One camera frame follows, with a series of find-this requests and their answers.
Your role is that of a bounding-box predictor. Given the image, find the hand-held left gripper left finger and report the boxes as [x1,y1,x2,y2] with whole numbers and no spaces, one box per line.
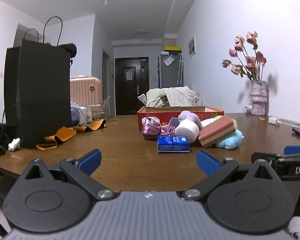
[21,149,115,201]

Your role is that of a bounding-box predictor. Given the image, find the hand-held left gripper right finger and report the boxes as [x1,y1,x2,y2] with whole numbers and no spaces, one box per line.
[181,150,282,202]

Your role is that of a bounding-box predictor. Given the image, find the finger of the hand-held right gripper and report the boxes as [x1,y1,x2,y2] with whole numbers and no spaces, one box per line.
[277,145,300,159]
[251,152,282,174]

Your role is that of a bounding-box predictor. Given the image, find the light blue fluffy cloth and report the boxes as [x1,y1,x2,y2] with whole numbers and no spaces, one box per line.
[215,129,244,150]

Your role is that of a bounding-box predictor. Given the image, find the pink sponge block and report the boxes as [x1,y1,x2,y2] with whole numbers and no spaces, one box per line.
[198,115,237,148]

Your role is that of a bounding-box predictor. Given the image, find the white foam cylinder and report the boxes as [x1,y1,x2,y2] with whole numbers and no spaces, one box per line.
[174,119,200,143]

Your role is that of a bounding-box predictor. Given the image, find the blue tissue packet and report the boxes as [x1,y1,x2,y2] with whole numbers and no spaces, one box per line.
[157,135,190,153]

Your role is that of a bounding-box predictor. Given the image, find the purple fluffy headband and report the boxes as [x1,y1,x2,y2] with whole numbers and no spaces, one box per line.
[177,110,202,128]

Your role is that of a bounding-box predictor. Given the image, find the orange cardboard box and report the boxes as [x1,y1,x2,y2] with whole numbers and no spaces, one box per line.
[137,106,224,132]

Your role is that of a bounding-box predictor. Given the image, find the clear glass cup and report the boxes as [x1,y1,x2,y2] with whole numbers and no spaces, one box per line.
[89,96,110,120]

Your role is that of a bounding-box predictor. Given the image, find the pink textured vase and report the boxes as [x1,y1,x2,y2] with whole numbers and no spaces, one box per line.
[250,80,268,116]

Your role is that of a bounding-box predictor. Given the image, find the pink suitcase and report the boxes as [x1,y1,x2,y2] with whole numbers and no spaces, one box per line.
[70,75,103,108]

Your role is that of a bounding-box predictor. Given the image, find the beige coat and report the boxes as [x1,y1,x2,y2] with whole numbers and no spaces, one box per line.
[137,86,199,108]

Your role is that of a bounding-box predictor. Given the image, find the dark entrance door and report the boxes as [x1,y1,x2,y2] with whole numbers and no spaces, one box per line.
[114,57,150,115]

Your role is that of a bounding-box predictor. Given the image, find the brown wooden chair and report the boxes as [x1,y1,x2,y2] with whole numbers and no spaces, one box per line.
[157,95,170,107]

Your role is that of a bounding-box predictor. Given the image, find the grey interior door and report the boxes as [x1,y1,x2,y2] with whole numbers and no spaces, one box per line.
[102,49,112,117]

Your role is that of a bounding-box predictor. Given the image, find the small white figure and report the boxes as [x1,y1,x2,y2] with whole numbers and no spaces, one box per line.
[8,137,21,152]

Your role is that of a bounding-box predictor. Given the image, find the black paper bag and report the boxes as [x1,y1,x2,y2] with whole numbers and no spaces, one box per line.
[4,16,73,149]

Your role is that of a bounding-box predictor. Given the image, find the grey refrigerator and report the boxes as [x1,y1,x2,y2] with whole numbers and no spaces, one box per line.
[157,51,183,89]

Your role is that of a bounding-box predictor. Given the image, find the striped umbrella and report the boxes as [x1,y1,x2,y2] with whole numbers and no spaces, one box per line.
[177,53,183,83]

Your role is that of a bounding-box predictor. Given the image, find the dried pink roses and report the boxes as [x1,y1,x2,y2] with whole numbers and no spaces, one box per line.
[221,31,267,82]

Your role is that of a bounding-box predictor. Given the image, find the white charger cable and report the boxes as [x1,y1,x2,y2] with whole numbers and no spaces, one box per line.
[279,120,300,128]

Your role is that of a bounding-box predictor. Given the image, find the white wall panel box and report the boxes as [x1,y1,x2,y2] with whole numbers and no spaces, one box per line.
[188,35,197,57]

